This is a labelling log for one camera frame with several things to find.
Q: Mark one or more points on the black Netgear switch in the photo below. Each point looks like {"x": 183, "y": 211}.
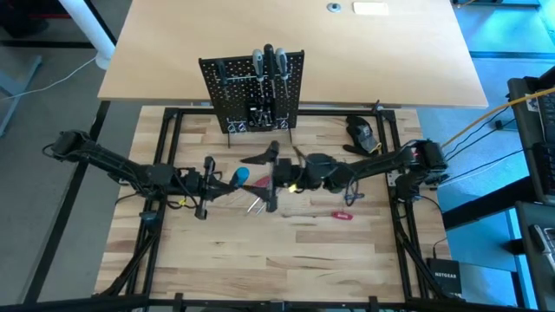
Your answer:
{"x": 444, "y": 277}

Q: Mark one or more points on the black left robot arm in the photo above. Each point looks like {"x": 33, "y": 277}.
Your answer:
{"x": 104, "y": 158}

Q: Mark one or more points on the grey furniture leg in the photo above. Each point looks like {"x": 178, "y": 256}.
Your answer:
{"x": 19, "y": 82}

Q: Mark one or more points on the black perforated pegboard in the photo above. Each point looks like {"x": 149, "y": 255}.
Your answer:
{"x": 225, "y": 86}

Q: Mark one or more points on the large blue-striped clear screwdriver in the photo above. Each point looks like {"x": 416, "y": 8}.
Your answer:
{"x": 239, "y": 175}

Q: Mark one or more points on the white rectangular pad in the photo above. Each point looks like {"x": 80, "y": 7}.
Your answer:
{"x": 370, "y": 8}

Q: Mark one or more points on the tan wooden desk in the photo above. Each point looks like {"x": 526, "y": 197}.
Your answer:
{"x": 368, "y": 56}

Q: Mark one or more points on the small black box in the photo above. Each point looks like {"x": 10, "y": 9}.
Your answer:
{"x": 149, "y": 216}

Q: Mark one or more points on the silver metal bracket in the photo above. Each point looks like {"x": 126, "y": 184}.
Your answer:
{"x": 393, "y": 180}

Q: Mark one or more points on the red-striped clear screwdriver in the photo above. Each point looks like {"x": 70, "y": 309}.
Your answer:
{"x": 253, "y": 206}
{"x": 262, "y": 182}

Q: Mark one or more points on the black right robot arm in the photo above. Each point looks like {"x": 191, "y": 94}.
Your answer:
{"x": 377, "y": 162}

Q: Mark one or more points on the white round post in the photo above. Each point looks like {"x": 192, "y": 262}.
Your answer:
{"x": 86, "y": 30}

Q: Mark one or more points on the black workstation desk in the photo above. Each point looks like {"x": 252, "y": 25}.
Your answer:
{"x": 533, "y": 260}
{"x": 524, "y": 143}

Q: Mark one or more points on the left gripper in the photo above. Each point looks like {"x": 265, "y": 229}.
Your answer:
{"x": 195, "y": 184}

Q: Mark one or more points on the chrome socket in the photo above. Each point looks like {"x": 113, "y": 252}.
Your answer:
{"x": 269, "y": 118}
{"x": 263, "y": 113}
{"x": 256, "y": 116}

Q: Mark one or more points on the black pegboard bin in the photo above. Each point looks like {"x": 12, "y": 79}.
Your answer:
{"x": 250, "y": 106}

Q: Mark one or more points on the black work glove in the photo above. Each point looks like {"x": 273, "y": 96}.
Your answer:
{"x": 360, "y": 134}

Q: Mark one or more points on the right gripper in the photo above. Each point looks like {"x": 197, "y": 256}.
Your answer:
{"x": 286, "y": 173}

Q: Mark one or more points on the silver desk grommet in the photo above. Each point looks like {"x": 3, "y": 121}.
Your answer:
{"x": 334, "y": 7}

